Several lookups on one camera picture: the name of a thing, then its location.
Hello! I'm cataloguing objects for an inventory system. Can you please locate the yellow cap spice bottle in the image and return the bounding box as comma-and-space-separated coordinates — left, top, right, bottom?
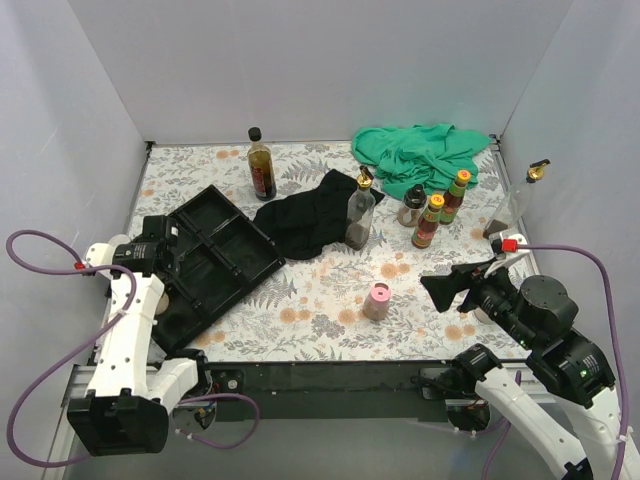
155, 294, 170, 316

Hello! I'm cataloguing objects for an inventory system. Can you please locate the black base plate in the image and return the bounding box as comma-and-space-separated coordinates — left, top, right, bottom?
174, 361, 494, 431

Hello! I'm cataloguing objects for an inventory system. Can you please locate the pink cap spice bottle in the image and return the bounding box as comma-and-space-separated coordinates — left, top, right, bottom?
362, 282, 391, 321

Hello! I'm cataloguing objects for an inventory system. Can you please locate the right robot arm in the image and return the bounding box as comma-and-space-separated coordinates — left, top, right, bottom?
418, 263, 639, 479

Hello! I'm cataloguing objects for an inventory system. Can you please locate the dark soy sauce bottle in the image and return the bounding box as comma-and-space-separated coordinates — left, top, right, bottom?
247, 127, 277, 201

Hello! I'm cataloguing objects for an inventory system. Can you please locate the front yellow cap sauce bottle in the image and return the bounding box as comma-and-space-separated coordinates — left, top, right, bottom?
411, 194, 444, 249

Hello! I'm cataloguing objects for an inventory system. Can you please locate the green cloth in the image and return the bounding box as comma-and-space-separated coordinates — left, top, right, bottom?
351, 124, 490, 200

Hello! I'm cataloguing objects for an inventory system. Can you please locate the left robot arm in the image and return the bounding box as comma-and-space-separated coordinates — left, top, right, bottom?
67, 215, 213, 456

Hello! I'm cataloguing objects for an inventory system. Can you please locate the blue label spice jar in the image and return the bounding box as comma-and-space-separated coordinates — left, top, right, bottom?
108, 234, 131, 248

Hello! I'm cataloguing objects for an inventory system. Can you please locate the yellow cap sauce bottle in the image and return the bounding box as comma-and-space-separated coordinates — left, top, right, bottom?
411, 194, 444, 249
440, 170, 472, 225

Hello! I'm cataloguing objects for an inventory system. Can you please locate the gold spout glass bottle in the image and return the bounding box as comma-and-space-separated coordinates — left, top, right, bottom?
344, 166, 376, 250

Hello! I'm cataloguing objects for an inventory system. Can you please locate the white spice jar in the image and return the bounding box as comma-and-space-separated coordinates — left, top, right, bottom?
474, 308, 494, 325

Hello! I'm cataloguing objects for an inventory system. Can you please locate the black compartment tray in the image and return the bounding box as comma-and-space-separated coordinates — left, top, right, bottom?
152, 185, 285, 354

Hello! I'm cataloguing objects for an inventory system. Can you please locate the black cloth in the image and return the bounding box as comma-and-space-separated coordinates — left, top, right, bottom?
254, 169, 384, 260

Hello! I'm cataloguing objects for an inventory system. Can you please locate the rear yellow cap sauce bottle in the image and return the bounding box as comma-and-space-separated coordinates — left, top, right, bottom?
440, 170, 472, 225

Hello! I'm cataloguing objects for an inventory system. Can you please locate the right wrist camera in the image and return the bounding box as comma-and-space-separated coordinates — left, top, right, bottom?
485, 229, 530, 278

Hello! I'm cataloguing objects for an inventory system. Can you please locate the black cap spice jar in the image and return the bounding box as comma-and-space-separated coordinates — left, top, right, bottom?
397, 184, 427, 227

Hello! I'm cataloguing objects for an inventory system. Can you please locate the tall gold spout bottle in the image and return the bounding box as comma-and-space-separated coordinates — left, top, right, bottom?
483, 159, 551, 239

